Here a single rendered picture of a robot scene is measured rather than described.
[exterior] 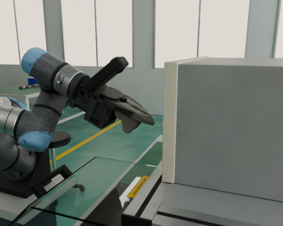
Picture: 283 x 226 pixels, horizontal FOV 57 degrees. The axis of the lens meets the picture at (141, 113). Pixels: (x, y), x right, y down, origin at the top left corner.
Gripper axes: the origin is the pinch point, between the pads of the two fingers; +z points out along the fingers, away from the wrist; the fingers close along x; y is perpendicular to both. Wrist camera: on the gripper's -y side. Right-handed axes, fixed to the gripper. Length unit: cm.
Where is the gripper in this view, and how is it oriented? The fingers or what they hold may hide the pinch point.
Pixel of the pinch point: (150, 118)
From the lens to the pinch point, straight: 59.6
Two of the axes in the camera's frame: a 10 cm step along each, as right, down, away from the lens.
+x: -3.5, 2.2, -9.1
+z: 8.5, 4.9, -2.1
